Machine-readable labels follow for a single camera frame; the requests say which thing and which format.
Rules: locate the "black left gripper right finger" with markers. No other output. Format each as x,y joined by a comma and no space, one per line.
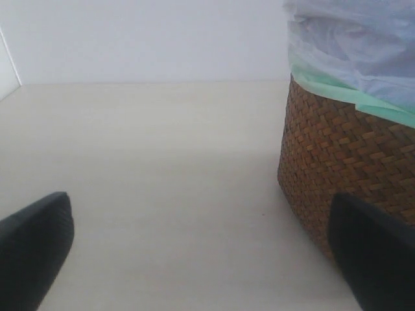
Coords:
375,254

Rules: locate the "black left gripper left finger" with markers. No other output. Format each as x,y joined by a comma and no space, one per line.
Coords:
35,242

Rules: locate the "woven wicker waste basket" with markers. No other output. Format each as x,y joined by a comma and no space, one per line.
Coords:
329,147

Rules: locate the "white green plastic bin liner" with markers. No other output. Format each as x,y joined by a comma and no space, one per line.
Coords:
358,52

